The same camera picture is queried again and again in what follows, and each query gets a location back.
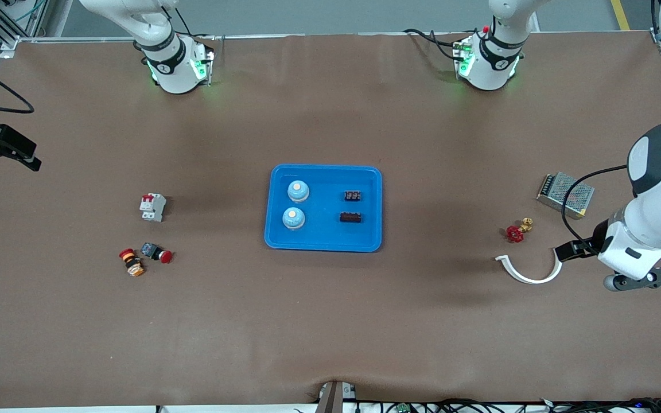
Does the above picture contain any metal mesh power supply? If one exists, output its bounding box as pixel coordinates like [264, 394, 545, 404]
[536, 172, 596, 220]

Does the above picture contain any blue plastic tray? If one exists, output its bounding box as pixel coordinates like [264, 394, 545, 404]
[264, 164, 383, 253]

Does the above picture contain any light blue bell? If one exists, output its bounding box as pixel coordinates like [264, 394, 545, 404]
[287, 180, 311, 204]
[282, 207, 306, 231]

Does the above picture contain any brass valve red handle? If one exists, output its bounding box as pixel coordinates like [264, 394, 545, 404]
[506, 217, 534, 243]

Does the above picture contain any red emergency stop button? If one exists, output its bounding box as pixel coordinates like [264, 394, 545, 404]
[140, 242, 174, 264]

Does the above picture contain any grey metal bracket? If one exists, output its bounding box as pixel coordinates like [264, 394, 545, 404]
[316, 380, 357, 413]

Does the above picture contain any orange red push button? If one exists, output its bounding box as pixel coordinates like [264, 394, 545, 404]
[119, 248, 146, 278]

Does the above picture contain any white red circuit breaker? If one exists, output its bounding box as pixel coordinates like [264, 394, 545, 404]
[139, 193, 167, 223]

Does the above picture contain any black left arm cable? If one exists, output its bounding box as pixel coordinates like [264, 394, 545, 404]
[561, 165, 632, 256]

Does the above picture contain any black base cable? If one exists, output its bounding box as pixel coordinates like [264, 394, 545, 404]
[403, 29, 458, 61]

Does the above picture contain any white curved pipe clamp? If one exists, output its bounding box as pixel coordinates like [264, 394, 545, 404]
[494, 247, 565, 285]

